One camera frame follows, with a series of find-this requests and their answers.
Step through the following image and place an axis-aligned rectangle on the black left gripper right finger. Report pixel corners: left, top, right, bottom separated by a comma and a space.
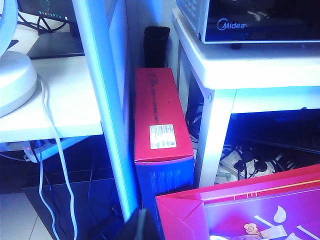
144, 208, 161, 240

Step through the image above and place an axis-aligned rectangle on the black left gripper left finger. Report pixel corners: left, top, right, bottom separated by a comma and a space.
126, 208, 146, 240

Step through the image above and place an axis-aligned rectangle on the magenta gift box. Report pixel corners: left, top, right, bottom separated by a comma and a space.
154, 163, 320, 240

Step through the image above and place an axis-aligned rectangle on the red blue cardboard box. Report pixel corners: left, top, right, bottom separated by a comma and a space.
133, 66, 196, 211

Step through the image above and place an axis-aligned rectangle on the black white Midea microwave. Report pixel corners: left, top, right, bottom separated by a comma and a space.
174, 0, 320, 50

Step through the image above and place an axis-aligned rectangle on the white power strip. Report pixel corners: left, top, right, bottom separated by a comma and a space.
216, 146, 297, 185
23, 138, 74, 164

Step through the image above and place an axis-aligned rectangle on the white office desk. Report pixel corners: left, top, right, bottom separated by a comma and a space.
0, 11, 104, 146

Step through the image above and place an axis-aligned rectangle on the gray blue office partition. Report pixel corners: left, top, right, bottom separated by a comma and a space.
71, 0, 138, 226

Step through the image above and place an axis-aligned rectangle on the white table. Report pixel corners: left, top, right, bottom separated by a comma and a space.
171, 7, 320, 188

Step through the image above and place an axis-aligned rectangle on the black computer monitor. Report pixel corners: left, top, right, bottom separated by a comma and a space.
17, 0, 86, 60

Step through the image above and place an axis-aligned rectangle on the white fan cable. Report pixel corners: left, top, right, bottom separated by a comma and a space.
38, 114, 58, 240
37, 77, 79, 240

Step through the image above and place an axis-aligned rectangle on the black monitor cable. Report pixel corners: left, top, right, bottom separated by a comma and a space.
17, 11, 66, 36

